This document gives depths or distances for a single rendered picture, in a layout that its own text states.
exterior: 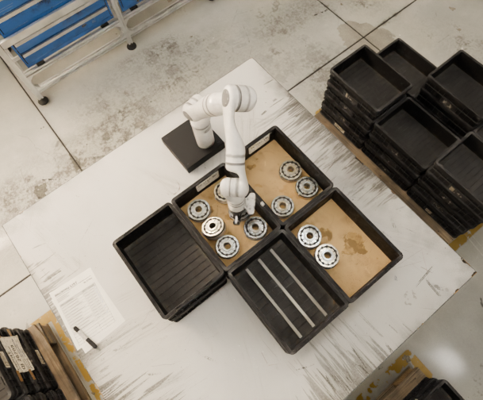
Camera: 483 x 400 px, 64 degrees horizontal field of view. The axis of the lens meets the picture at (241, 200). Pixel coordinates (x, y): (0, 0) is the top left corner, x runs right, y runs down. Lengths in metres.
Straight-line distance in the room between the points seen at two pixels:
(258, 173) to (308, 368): 0.88
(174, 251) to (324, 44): 2.27
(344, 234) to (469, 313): 1.25
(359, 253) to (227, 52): 2.14
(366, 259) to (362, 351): 0.39
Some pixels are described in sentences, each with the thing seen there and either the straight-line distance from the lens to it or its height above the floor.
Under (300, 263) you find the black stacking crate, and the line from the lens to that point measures 1.68.
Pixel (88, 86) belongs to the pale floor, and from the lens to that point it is 3.41.
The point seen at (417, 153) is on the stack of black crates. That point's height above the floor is 0.38.
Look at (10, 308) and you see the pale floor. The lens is 2.93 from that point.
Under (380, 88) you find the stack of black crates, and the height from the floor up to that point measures 0.49.
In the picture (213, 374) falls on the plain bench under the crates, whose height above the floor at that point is 0.70.
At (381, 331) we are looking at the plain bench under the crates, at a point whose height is 0.70.
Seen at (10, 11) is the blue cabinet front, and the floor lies 0.73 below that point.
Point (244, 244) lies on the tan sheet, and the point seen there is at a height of 0.83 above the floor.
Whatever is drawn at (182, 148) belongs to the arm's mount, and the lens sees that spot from 2.00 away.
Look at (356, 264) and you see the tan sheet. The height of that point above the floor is 0.83.
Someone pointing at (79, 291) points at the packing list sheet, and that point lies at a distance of 1.96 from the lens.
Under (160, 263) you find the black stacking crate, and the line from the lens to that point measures 1.72.
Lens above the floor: 2.47
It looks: 69 degrees down
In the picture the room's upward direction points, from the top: 6 degrees counter-clockwise
